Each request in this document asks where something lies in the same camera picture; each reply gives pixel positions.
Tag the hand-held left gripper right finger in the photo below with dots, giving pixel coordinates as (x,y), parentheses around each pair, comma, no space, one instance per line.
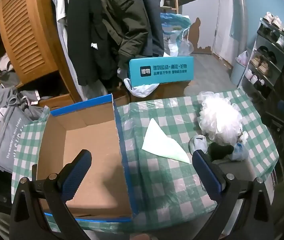
(208,177)

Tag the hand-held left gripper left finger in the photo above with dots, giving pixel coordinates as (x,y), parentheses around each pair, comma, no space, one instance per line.
(75,172)

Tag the blue-edged cardboard box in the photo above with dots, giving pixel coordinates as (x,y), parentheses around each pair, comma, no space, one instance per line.
(89,160)

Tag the white blue striped sock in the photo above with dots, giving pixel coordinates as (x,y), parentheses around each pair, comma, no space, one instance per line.
(239,152)
(198,142)

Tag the black sock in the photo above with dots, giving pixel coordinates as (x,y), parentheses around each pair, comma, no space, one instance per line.
(219,150)

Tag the green checkered tablecloth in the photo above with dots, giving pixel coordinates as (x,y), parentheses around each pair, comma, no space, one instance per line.
(167,185)

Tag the pale green cloth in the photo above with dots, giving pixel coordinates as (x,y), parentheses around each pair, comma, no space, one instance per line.
(160,143)

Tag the white mesh bath pouf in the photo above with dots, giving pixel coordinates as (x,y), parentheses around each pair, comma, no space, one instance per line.
(219,117)

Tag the grey printed bag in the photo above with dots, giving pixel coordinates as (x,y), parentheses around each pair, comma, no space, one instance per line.
(9,135)

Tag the group of shoes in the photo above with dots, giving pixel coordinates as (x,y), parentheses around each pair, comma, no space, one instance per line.
(261,66)

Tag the pile of grey clothes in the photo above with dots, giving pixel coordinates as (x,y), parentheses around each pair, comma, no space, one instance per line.
(22,102)

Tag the light blue waste bin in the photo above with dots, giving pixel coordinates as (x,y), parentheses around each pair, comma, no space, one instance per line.
(237,73)

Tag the brown cardboard box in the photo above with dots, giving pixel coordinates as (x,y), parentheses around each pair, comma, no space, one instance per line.
(171,90)

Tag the pink white plastic bag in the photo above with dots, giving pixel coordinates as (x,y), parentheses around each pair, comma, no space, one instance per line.
(243,58)

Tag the grey shoe rack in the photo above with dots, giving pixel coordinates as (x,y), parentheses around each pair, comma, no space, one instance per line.
(273,45)

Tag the teal shoe box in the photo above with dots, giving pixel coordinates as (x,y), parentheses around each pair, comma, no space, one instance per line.
(162,71)

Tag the black hanging coat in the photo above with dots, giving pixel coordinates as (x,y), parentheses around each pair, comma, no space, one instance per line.
(87,35)

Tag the wooden louvred cabinet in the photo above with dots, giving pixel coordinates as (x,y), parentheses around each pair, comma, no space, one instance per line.
(29,37)

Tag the blue white plastic bag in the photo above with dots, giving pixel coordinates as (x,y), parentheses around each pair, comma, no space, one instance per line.
(174,32)

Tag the dark navy hanging coat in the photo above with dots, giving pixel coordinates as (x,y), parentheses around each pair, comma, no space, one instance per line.
(154,37)

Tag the white hanging shirt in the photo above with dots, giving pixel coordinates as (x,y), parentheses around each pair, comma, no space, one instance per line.
(60,17)

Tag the olive green hanging jacket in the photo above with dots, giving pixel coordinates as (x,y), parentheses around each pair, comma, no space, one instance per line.
(122,22)

